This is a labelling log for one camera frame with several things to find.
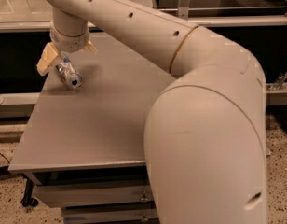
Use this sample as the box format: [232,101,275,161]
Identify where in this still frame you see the lower grey drawer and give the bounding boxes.
[61,202,159,224]

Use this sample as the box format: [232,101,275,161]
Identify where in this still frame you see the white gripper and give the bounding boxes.
[36,21,97,76]

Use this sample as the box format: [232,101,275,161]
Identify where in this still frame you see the black caster leg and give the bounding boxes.
[20,175,39,207]

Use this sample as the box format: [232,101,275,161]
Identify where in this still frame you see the black floor cable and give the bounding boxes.
[0,147,11,166]

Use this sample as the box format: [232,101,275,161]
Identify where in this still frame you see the upper grey drawer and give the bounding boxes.
[34,185,153,208]

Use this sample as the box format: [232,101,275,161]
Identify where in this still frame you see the grey drawer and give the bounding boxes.
[61,202,159,224]
[34,185,153,208]

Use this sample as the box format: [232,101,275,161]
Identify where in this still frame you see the metal railing frame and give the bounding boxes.
[0,0,287,31]

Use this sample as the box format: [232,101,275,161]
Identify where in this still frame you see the metal bracket on rail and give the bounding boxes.
[267,71,287,91]

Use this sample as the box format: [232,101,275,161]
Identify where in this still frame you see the grey drawer cabinet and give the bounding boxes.
[8,31,179,224]

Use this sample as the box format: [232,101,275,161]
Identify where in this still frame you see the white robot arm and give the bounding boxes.
[47,0,267,224]

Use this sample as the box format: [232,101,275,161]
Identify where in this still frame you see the silver blue redbull can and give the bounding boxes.
[55,53,83,90]

